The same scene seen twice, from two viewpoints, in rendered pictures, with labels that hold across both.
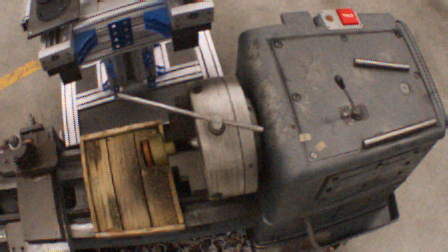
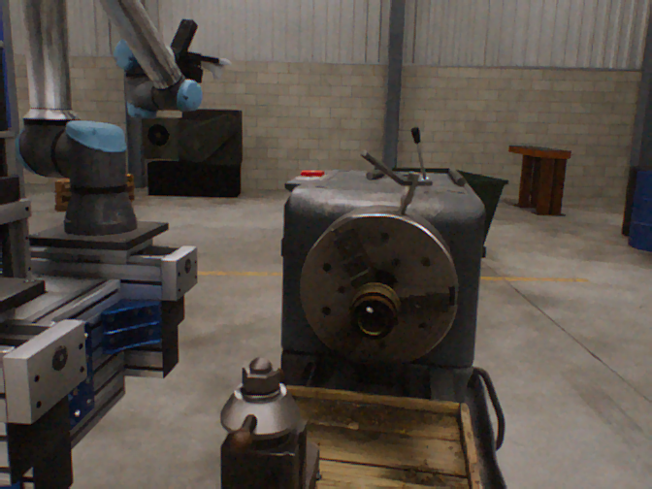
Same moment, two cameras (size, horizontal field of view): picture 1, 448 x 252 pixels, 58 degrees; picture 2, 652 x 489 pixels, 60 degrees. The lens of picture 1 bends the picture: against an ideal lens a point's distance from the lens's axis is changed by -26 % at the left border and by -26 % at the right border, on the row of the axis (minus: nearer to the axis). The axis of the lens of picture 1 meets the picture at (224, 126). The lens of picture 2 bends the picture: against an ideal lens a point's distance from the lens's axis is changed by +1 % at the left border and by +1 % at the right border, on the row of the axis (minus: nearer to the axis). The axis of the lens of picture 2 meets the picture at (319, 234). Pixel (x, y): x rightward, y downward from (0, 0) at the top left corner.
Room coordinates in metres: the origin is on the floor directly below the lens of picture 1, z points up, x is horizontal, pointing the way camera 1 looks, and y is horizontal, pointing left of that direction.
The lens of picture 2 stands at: (0.26, 1.11, 1.42)
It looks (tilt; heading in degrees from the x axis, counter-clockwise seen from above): 12 degrees down; 293
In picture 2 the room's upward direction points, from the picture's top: 1 degrees clockwise
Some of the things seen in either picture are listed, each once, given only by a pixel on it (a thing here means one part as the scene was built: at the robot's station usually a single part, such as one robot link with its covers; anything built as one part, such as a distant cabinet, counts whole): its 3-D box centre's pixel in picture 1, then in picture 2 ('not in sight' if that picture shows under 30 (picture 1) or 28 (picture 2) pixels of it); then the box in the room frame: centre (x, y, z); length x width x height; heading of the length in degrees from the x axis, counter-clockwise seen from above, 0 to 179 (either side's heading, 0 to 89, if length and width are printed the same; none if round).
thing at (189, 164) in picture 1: (194, 176); (424, 299); (0.48, 0.07, 1.08); 0.12 x 0.11 x 0.05; 14
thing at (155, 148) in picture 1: (159, 150); (374, 309); (0.55, 0.17, 1.08); 0.09 x 0.09 x 0.09; 16
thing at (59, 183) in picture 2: not in sight; (97, 191); (6.76, -5.43, 0.22); 1.25 x 0.86 x 0.44; 117
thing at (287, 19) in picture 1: (298, 24); (302, 187); (0.87, -0.20, 1.24); 0.09 x 0.08 x 0.03; 104
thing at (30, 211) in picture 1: (34, 183); not in sight; (0.45, 0.64, 0.95); 0.43 x 0.17 x 0.05; 14
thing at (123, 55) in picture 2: not in sight; (139, 57); (1.30, -0.11, 1.56); 0.11 x 0.08 x 0.09; 85
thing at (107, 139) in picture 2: not in sight; (94, 152); (1.20, 0.16, 1.33); 0.13 x 0.12 x 0.14; 175
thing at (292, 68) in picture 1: (347, 109); (381, 250); (0.70, -0.37, 1.06); 0.59 x 0.48 x 0.39; 104
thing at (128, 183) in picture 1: (127, 182); (362, 445); (0.52, 0.29, 0.89); 0.36 x 0.30 x 0.04; 14
